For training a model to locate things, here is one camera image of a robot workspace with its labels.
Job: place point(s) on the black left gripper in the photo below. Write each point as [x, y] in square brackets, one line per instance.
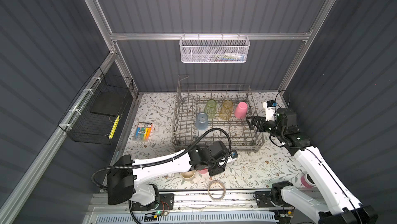
[219, 170]

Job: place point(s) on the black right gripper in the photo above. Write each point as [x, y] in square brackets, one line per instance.
[255, 118]

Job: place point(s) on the pink cup front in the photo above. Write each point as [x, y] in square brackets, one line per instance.
[241, 110]

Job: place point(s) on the pink cup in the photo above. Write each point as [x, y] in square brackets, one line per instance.
[241, 110]
[204, 171]

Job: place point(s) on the yellow glass tumbler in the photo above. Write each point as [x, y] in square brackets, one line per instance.
[226, 110]

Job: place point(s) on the green glass tumbler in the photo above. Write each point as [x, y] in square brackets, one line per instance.
[211, 108]

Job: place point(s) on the blue glass tumbler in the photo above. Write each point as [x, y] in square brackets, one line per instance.
[201, 123]

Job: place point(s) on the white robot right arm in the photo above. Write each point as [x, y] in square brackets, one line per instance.
[341, 206]

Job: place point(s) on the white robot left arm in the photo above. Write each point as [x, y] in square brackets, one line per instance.
[128, 180]

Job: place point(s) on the clear tape roll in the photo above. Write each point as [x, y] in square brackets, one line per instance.
[216, 190]

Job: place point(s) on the beige cup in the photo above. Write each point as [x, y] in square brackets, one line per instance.
[188, 176]

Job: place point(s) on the items in white basket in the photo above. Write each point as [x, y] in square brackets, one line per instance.
[227, 57]

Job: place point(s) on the coloured marker pack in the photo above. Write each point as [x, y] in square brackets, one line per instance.
[143, 131]

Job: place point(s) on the yellow marker in basket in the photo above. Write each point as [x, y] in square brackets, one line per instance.
[114, 127]

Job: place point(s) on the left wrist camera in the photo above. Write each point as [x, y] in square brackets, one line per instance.
[232, 156]

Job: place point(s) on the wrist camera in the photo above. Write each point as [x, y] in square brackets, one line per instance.
[270, 110]
[232, 156]

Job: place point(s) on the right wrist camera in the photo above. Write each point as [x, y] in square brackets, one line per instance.
[270, 110]

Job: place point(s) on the grey wire dish rack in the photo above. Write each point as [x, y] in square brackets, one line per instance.
[191, 99]

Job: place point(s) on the white mesh wall basket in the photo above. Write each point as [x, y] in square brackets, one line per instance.
[196, 49]

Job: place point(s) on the black wire wall basket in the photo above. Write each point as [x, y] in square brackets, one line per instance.
[91, 117]

